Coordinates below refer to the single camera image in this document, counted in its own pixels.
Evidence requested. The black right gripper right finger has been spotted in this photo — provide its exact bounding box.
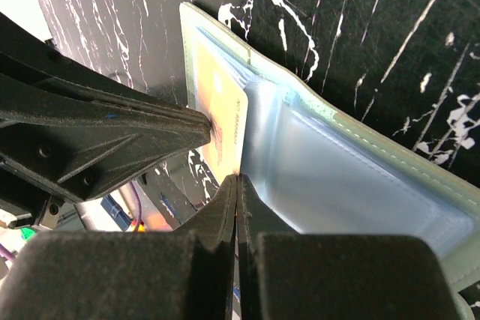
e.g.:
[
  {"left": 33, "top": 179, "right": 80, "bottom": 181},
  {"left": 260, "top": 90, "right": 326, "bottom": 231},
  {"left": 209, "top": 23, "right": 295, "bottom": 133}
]
[{"left": 236, "top": 175, "right": 460, "bottom": 319}]

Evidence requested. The mint green card holder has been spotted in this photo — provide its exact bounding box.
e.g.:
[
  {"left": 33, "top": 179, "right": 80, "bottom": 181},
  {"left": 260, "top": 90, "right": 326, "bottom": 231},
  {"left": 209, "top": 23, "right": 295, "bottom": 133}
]
[{"left": 179, "top": 2, "right": 479, "bottom": 319}]

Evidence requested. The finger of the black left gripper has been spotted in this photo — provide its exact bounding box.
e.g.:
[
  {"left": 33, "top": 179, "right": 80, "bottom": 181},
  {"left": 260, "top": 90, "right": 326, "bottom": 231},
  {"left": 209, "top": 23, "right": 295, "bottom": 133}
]
[{"left": 1, "top": 16, "right": 211, "bottom": 204}]

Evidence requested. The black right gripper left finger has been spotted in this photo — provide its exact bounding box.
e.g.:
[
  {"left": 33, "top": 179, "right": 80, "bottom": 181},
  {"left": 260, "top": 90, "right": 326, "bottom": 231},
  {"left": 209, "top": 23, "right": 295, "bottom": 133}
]
[{"left": 1, "top": 175, "right": 237, "bottom": 319}]

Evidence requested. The gold striped credit card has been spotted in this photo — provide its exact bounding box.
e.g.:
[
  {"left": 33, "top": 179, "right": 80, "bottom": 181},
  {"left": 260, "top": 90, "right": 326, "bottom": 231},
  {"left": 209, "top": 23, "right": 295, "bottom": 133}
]
[{"left": 193, "top": 42, "right": 248, "bottom": 182}]

